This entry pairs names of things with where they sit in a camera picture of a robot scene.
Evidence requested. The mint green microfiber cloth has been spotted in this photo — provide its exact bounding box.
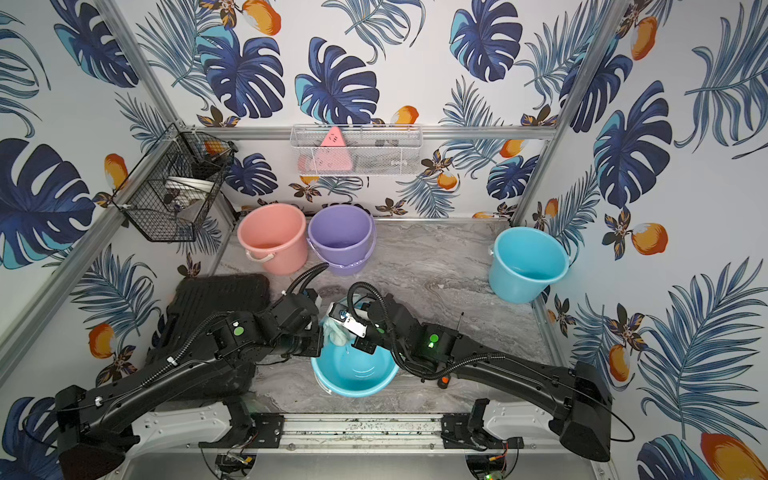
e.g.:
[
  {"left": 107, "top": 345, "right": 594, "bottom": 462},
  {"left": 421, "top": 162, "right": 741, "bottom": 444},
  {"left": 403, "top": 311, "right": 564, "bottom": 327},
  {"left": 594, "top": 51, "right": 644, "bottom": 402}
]
[{"left": 322, "top": 317, "right": 355, "bottom": 347}]

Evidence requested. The teal bucket with white handle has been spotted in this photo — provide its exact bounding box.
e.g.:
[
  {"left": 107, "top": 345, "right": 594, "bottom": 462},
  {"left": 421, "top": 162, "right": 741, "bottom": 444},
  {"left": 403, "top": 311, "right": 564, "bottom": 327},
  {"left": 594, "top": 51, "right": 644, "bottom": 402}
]
[{"left": 311, "top": 335, "right": 399, "bottom": 398}]

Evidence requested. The pink plastic bucket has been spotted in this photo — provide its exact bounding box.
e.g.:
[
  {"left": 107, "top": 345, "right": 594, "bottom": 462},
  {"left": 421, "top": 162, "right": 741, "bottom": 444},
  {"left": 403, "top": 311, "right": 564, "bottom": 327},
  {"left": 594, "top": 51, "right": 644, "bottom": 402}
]
[{"left": 236, "top": 203, "right": 309, "bottom": 276}]

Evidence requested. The purple plastic bucket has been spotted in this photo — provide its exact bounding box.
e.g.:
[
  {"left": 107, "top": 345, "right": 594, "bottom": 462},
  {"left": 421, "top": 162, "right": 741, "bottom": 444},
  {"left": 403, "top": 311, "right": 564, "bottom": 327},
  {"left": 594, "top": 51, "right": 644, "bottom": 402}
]
[{"left": 307, "top": 205, "right": 376, "bottom": 276}]

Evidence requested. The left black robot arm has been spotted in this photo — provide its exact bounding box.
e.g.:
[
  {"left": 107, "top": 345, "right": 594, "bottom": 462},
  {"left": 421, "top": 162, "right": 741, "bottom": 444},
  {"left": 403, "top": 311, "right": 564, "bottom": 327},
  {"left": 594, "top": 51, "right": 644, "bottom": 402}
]
[{"left": 54, "top": 288, "right": 322, "bottom": 479}]

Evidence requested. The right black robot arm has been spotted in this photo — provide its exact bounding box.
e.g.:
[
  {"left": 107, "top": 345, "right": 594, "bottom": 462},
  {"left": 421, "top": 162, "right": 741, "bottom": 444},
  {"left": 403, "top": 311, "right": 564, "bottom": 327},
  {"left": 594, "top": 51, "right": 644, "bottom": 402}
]
[{"left": 348, "top": 295, "right": 613, "bottom": 462}]

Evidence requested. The black ribbed case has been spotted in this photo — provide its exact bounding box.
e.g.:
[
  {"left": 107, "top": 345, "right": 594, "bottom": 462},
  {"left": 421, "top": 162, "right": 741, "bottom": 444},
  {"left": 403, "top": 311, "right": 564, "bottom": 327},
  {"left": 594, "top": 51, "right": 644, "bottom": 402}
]
[{"left": 145, "top": 273, "right": 270, "bottom": 403}]

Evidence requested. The pink triangular sponge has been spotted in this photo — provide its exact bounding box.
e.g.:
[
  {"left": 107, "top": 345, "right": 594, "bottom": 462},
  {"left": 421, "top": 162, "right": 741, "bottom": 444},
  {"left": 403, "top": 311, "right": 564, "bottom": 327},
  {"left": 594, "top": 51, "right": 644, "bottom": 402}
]
[{"left": 305, "top": 126, "right": 354, "bottom": 174}]

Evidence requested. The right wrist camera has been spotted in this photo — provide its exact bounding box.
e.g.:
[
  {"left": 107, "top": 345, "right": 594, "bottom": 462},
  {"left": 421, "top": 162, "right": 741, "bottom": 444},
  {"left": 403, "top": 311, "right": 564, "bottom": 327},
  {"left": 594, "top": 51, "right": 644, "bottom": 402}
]
[{"left": 327, "top": 302, "right": 367, "bottom": 338}]

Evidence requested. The orange handled screwdriver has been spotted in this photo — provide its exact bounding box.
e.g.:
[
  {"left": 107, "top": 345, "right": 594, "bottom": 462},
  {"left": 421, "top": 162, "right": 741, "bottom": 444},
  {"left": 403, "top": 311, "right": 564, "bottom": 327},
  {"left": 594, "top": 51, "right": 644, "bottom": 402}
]
[{"left": 437, "top": 311, "right": 465, "bottom": 390}]

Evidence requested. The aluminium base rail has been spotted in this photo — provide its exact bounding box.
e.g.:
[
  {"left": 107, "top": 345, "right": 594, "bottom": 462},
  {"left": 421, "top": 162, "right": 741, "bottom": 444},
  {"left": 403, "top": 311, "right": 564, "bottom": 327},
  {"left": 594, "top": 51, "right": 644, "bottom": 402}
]
[{"left": 119, "top": 410, "right": 610, "bottom": 455}]

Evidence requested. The black wire basket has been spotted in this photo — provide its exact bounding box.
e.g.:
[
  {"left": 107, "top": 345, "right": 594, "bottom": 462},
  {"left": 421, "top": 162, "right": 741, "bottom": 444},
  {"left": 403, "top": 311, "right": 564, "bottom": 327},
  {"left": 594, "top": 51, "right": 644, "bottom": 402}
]
[{"left": 110, "top": 124, "right": 237, "bottom": 243}]

